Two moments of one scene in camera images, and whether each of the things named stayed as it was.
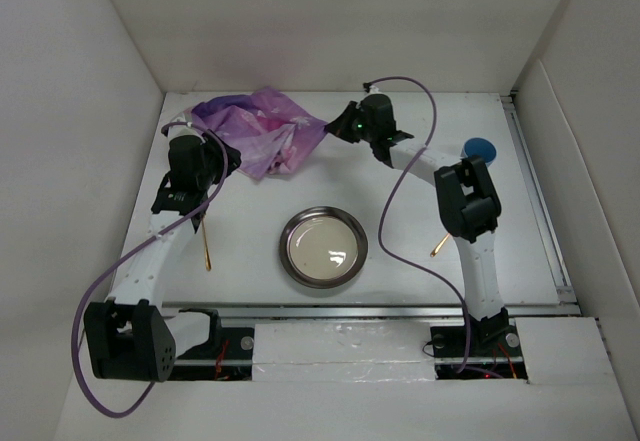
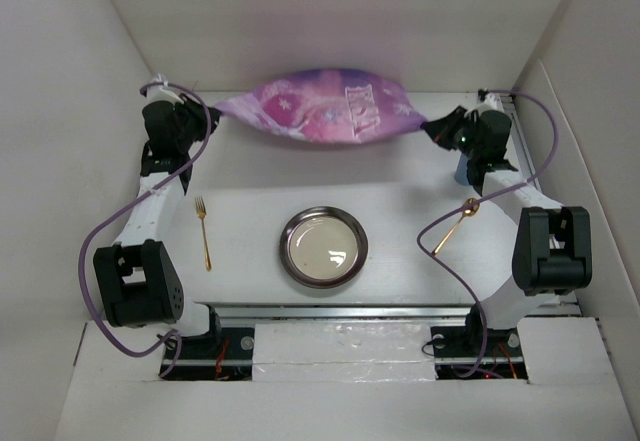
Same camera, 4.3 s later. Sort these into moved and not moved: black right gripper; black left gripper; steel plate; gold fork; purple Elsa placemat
Moved: black right gripper; purple Elsa placemat; black left gripper
Not moved: steel plate; gold fork
